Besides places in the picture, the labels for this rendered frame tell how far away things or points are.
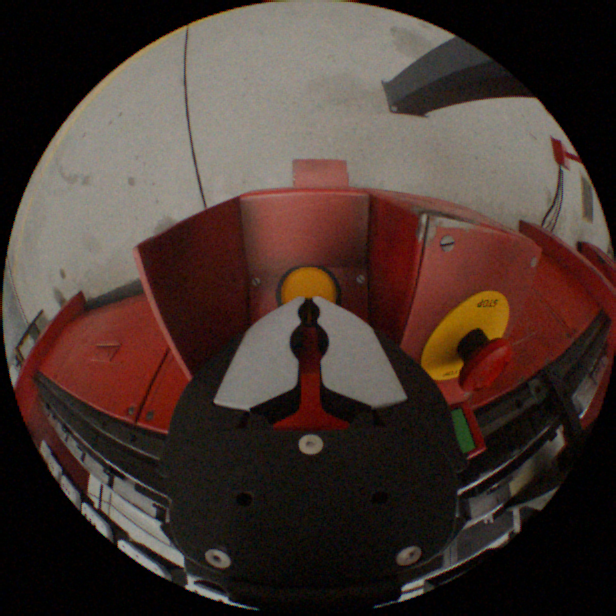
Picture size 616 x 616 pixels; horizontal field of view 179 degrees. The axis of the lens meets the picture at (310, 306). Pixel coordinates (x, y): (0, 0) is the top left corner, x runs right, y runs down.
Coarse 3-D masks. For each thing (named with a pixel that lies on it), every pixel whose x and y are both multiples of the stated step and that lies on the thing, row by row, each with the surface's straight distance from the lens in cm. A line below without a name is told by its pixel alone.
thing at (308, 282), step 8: (296, 272) 15; (304, 272) 15; (312, 272) 15; (320, 272) 15; (288, 280) 15; (296, 280) 15; (304, 280) 15; (312, 280) 15; (320, 280) 15; (328, 280) 15; (288, 288) 15; (296, 288) 15; (304, 288) 15; (312, 288) 15; (320, 288) 15; (328, 288) 15; (288, 296) 15; (296, 296) 15; (304, 296) 15; (312, 296) 15; (320, 296) 15; (328, 296) 15
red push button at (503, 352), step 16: (464, 336) 14; (480, 336) 14; (464, 352) 13; (480, 352) 12; (496, 352) 12; (464, 368) 12; (480, 368) 12; (496, 368) 13; (464, 384) 13; (480, 384) 13
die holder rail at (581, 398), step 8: (608, 360) 124; (600, 368) 108; (592, 376) 98; (600, 376) 104; (584, 384) 86; (592, 384) 93; (584, 392) 84; (592, 392) 90; (576, 400) 80; (584, 400) 82; (576, 408) 81; (584, 408) 80
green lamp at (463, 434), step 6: (456, 414) 22; (462, 414) 22; (456, 420) 21; (462, 420) 22; (456, 426) 21; (462, 426) 21; (456, 432) 21; (462, 432) 21; (468, 432) 21; (462, 438) 21; (468, 438) 21; (462, 444) 21; (468, 444) 21; (462, 450) 20; (468, 450) 21
